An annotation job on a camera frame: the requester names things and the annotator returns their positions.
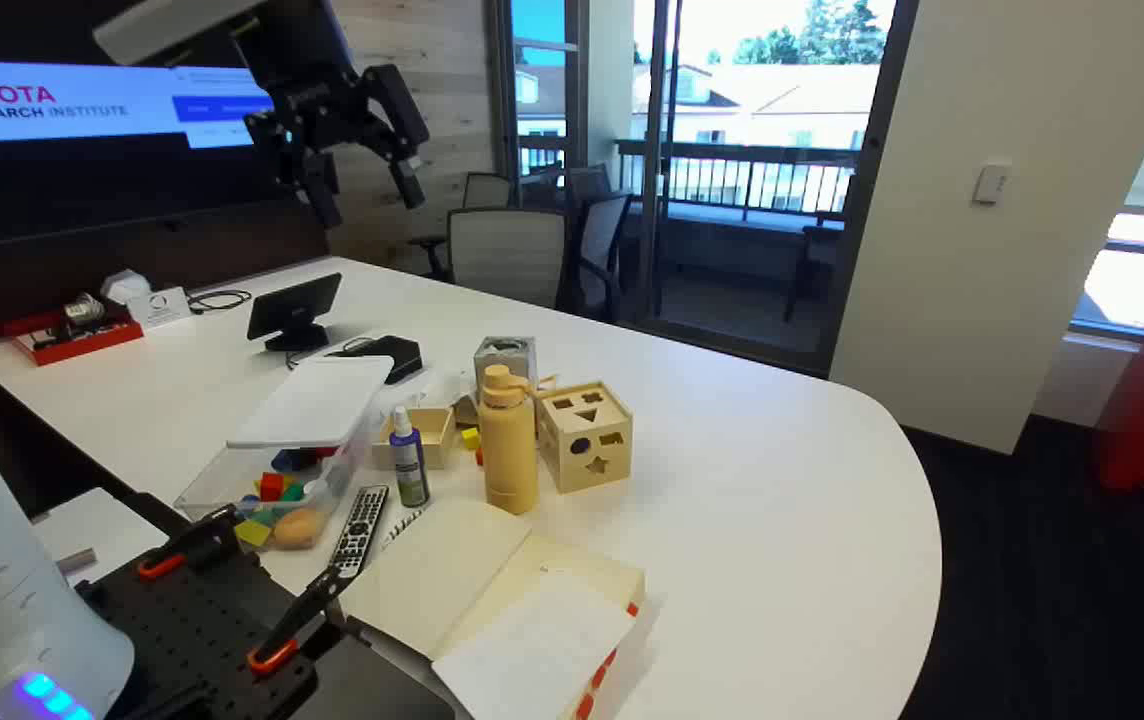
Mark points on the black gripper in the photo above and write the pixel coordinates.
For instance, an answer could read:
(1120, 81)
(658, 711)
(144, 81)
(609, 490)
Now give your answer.
(316, 106)

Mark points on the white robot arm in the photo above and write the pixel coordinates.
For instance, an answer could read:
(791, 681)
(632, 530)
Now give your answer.
(56, 658)

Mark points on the wooden shape sorter box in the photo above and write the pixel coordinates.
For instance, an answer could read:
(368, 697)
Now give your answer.
(586, 438)

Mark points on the open cardboard box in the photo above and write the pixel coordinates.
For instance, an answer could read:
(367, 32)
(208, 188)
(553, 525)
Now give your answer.
(518, 626)

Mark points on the black tablet device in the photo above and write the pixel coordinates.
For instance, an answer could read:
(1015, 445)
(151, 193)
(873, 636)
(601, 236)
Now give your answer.
(291, 319)

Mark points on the grey office chair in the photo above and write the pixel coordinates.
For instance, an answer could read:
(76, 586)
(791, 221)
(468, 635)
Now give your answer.
(503, 248)

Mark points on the black flat object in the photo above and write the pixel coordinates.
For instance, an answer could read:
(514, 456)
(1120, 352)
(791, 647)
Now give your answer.
(402, 352)

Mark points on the red tray with items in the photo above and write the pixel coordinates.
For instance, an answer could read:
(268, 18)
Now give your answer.
(76, 331)

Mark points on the clear plastic storage bin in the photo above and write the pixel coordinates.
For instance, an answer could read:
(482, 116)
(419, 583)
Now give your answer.
(316, 486)

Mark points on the small glue bottle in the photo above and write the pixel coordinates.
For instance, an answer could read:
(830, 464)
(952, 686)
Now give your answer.
(411, 460)

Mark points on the red cube block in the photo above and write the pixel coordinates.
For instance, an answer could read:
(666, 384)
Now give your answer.
(268, 486)

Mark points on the yellow block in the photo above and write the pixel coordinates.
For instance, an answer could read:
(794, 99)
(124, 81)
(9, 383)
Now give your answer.
(253, 535)

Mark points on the grey remote control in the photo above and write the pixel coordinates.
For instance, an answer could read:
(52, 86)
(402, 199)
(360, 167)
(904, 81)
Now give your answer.
(358, 537)

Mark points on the black orange clamp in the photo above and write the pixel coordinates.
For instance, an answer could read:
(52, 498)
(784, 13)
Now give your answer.
(265, 658)
(201, 545)

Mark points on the wall television screen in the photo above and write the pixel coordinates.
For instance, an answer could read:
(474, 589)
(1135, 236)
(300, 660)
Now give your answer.
(105, 103)

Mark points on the wall light switch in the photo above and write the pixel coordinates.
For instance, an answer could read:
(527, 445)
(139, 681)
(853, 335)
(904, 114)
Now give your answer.
(988, 183)

